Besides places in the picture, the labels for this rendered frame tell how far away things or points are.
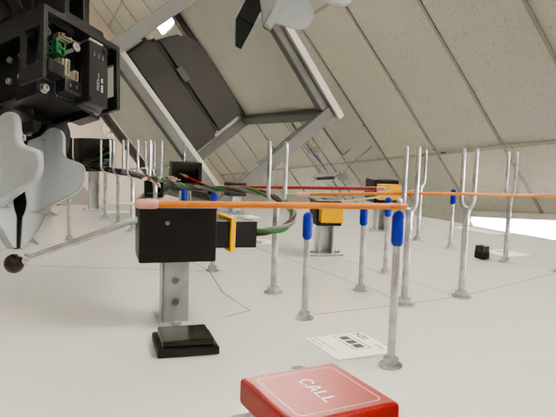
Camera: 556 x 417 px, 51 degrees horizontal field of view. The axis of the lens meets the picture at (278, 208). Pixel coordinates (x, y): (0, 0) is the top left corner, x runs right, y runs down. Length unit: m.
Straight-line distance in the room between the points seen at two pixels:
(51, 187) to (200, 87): 1.12
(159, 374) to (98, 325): 0.11
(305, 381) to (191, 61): 1.33
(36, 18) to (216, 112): 1.16
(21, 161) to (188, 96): 1.13
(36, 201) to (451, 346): 0.32
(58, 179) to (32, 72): 0.08
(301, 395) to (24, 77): 0.28
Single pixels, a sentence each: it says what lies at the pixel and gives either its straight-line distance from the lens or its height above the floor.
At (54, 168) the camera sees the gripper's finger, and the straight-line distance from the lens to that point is 0.46.
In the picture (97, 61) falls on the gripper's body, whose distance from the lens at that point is 0.46.
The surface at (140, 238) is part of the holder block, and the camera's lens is 0.43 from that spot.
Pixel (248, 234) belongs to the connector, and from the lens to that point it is 0.45.
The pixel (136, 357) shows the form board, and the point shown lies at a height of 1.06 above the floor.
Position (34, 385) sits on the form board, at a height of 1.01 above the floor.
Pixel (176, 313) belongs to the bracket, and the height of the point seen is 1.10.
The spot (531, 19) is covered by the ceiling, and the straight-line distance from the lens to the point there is 3.11.
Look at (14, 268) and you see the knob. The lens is 0.45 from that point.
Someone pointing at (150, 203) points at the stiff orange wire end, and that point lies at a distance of 0.33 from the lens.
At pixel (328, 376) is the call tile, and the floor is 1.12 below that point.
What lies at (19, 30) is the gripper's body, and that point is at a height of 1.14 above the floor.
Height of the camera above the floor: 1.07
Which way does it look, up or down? 18 degrees up
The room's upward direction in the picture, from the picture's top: 49 degrees clockwise
